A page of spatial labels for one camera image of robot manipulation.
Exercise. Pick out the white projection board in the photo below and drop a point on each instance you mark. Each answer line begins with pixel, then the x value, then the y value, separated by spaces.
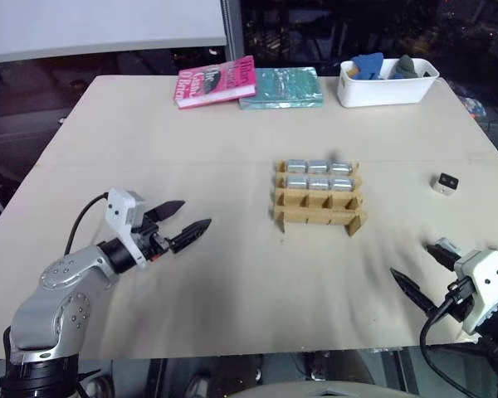
pixel 99 25

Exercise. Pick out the white plastic bin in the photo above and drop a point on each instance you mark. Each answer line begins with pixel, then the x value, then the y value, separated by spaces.
pixel 382 91

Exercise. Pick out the grey metal post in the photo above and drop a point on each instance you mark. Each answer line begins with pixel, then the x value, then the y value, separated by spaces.
pixel 233 29

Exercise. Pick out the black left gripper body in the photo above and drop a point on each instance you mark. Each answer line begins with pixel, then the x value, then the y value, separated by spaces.
pixel 152 242

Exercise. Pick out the blue cloth items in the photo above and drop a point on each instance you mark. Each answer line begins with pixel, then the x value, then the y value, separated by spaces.
pixel 367 66

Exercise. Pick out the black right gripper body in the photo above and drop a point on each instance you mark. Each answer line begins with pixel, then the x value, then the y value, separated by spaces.
pixel 456 304

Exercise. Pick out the pink paperback book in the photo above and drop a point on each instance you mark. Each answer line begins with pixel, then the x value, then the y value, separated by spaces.
pixel 216 81

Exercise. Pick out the grey rounded robot torso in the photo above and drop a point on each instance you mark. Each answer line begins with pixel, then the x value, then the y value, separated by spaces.
pixel 323 391

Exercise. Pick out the cardboard battery rack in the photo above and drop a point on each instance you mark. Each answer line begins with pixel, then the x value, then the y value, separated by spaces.
pixel 315 215

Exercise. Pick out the teal paperback book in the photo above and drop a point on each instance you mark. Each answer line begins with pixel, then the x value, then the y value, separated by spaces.
pixel 286 87

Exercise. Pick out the grey-green soft item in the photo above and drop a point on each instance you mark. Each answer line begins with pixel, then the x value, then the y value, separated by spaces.
pixel 406 66

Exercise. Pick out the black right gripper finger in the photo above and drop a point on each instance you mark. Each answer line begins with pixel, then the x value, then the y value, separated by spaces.
pixel 411 290
pixel 442 255

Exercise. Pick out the small tan item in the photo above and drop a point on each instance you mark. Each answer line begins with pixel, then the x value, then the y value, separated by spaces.
pixel 351 72

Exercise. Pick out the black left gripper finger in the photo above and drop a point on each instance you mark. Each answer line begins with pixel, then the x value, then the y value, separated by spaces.
pixel 168 209
pixel 191 233

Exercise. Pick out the small white cube device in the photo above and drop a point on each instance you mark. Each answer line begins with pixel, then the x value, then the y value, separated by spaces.
pixel 445 184

